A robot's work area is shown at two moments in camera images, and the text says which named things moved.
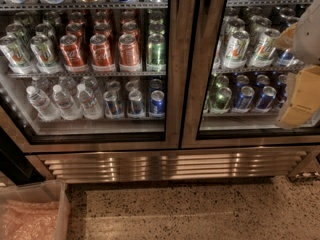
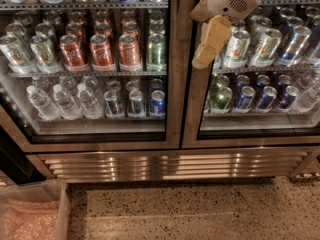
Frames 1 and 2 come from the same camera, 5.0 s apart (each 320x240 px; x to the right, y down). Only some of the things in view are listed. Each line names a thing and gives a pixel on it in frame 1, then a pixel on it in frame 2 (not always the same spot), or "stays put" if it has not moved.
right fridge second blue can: x=268 y=95 stays put
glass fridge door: x=91 y=68 stays put
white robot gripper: x=309 y=39 → x=229 y=0
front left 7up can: x=15 y=54 stays put
